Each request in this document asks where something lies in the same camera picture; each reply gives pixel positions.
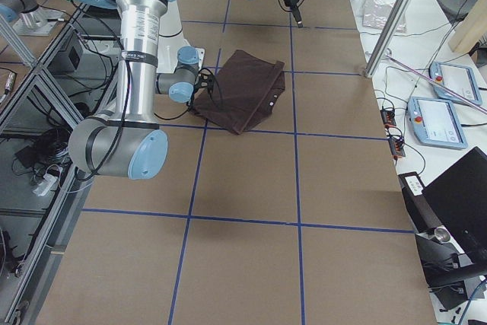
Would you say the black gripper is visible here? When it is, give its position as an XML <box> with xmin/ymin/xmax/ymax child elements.
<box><xmin>283</xmin><ymin>0</ymin><xmax>304</xmax><ymax>28</ymax></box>
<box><xmin>190</xmin><ymin>75</ymin><xmax>208</xmax><ymax>103</ymax></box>

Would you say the dark brown t-shirt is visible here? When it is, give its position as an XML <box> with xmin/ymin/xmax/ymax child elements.
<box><xmin>192</xmin><ymin>49</ymin><xmax>285</xmax><ymax>135</ymax></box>

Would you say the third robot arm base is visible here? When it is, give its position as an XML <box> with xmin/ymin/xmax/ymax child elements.
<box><xmin>1</xmin><ymin>0</ymin><xmax>64</xmax><ymax>37</ymax></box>

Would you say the clear plastic bag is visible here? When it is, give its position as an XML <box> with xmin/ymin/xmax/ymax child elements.
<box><xmin>362</xmin><ymin>0</ymin><xmax>394</xmax><ymax>29</ymax></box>

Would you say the white reacher grabber tool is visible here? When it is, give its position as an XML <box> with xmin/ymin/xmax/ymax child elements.
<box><xmin>382</xmin><ymin>53</ymin><xmax>487</xmax><ymax>115</ymax></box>

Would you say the black power strip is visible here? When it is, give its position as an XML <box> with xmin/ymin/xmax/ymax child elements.
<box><xmin>380</xmin><ymin>108</ymin><xmax>406</xmax><ymax>161</ymax></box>

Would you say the near blue teach pendant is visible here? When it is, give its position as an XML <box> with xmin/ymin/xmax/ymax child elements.
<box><xmin>407</xmin><ymin>97</ymin><xmax>468</xmax><ymax>150</ymax></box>

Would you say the blue teach pendant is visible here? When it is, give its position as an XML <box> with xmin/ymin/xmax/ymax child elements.
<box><xmin>407</xmin><ymin>97</ymin><xmax>468</xmax><ymax>150</ymax></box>
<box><xmin>429</xmin><ymin>62</ymin><xmax>482</xmax><ymax>106</ymax></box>

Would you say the far blue teach pendant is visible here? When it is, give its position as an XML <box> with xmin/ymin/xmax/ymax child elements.
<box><xmin>429</xmin><ymin>62</ymin><xmax>482</xmax><ymax>106</ymax></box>

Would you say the black laptop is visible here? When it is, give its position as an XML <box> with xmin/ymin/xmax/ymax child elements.
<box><xmin>422</xmin><ymin>145</ymin><xmax>487</xmax><ymax>250</ymax></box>

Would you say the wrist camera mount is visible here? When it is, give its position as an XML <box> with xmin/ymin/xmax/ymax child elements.
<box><xmin>194</xmin><ymin>67</ymin><xmax>217</xmax><ymax>94</ymax></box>

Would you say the aluminium frame post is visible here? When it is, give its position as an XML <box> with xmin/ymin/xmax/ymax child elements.
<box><xmin>363</xmin><ymin>0</ymin><xmax>411</xmax><ymax>78</ymax></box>

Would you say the aluminium frame structure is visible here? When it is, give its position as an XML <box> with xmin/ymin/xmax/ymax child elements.
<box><xmin>1</xmin><ymin>5</ymin><xmax>118</xmax><ymax>324</ymax></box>

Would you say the black camera stand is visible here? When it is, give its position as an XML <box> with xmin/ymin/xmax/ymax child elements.
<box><xmin>399</xmin><ymin>172</ymin><xmax>486</xmax><ymax>312</ymax></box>

